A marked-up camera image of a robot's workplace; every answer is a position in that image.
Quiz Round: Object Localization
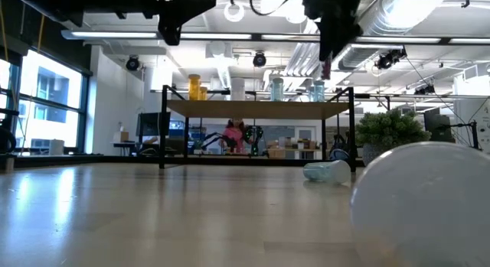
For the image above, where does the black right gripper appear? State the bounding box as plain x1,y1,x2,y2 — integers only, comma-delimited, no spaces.
304,0,364,63

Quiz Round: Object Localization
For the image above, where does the large glass window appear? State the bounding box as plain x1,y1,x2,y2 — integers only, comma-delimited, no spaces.
0,48,91,157

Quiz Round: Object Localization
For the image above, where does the black aluminium table frame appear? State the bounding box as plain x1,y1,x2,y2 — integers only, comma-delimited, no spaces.
0,154,368,171

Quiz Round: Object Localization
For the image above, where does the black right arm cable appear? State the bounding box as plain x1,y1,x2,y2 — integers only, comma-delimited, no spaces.
249,0,307,17

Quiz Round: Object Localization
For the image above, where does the white ring ceiling fixture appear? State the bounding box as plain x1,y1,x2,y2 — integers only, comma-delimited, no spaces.
224,1,246,23

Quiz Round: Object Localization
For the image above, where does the blue white round object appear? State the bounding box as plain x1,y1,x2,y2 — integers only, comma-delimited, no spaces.
329,148,350,161

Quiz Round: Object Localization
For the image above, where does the black computer monitor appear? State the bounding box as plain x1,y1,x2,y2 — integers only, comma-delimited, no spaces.
136,112,172,137

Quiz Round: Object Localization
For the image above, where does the black ceiling camera rig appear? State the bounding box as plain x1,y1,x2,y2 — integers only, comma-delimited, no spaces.
374,47,407,70

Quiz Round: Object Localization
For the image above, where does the long ceiling light strip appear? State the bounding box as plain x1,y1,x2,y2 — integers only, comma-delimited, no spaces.
355,37,441,44
261,33,321,41
449,37,490,44
60,29,253,41

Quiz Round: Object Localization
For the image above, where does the wooden shelf black metal frame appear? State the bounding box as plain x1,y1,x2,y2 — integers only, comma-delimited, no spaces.
159,84,357,172

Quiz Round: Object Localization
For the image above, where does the wooden background workbench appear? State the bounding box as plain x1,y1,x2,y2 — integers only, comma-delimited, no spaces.
266,136,322,160

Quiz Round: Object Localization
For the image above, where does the person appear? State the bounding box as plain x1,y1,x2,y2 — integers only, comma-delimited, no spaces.
221,119,248,155

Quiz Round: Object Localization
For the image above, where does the white bin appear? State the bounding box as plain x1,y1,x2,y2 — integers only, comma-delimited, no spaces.
49,138,65,156

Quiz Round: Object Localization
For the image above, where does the clear pill bottle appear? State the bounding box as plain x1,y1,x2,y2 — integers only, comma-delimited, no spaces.
348,141,490,267
230,77,246,101

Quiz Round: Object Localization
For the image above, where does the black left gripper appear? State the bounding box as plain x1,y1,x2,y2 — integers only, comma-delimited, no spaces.
155,0,217,46

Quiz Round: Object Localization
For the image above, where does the black monitor on stand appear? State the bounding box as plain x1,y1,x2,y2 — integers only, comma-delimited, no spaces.
423,108,455,142

